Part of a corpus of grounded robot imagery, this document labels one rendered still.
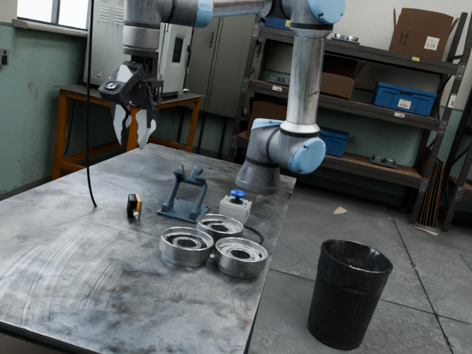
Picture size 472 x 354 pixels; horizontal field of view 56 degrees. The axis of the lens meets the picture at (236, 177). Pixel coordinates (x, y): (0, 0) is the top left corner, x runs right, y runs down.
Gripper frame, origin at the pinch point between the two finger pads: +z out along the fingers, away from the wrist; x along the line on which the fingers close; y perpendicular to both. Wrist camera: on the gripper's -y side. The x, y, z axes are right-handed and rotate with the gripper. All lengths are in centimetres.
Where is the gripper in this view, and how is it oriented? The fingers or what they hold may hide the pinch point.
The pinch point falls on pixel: (130, 142)
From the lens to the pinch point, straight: 101.2
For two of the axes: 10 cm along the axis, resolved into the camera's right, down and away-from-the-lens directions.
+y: 2.9, -2.5, 9.2
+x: -9.5, -2.0, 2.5
